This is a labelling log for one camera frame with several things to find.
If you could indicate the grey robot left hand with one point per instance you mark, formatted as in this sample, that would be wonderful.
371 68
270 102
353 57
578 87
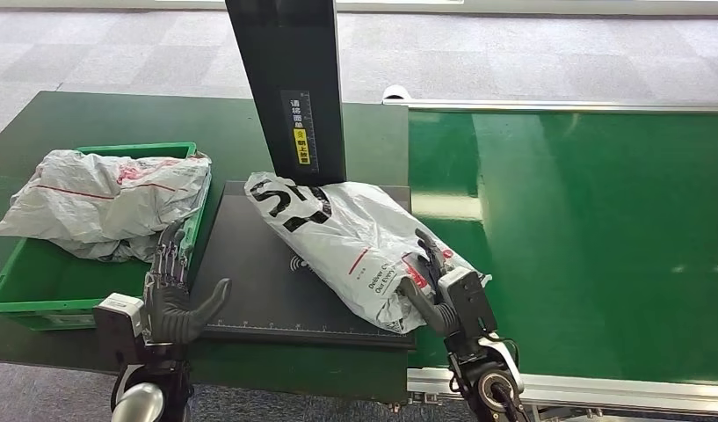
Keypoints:
169 314

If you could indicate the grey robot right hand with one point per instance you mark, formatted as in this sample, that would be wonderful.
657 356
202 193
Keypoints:
434 309

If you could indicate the white courier bag black logo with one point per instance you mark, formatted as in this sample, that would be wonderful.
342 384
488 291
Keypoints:
347 244

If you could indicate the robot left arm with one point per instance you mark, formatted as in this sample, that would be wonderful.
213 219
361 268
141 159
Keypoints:
143 402

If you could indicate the black inbound scanner machine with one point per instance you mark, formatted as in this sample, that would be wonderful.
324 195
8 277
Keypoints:
259 291

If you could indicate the green conveyor belt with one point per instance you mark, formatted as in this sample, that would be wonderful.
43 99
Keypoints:
597 233

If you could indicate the green plastic crate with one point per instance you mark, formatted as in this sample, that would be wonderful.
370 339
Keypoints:
44 285

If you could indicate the crumpled white courier bag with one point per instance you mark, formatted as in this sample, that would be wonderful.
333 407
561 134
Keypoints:
102 198

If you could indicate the yellow black warning sticker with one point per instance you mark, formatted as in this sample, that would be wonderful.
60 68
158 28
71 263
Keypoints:
301 148

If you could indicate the dark right wrist camera box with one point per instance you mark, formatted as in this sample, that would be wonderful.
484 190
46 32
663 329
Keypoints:
469 303

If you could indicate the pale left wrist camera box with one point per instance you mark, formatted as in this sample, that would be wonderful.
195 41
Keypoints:
117 326

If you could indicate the small metal mounting bracket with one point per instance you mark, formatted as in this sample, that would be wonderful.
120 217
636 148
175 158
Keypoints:
425 399

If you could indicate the silver conveyor side rail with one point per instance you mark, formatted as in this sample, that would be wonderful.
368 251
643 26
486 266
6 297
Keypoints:
597 393
568 105

